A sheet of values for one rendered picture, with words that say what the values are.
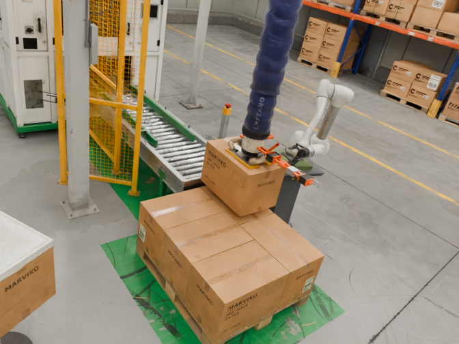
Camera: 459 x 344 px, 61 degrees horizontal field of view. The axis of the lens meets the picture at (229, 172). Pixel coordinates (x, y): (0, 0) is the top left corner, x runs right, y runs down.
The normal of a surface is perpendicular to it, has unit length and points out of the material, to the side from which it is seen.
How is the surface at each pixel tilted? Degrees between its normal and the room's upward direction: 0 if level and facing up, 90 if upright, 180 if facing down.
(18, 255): 0
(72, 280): 0
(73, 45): 90
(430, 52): 90
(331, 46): 89
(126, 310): 0
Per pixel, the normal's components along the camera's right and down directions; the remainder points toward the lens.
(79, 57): 0.60, 0.49
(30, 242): 0.18, -0.85
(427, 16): -0.68, 0.25
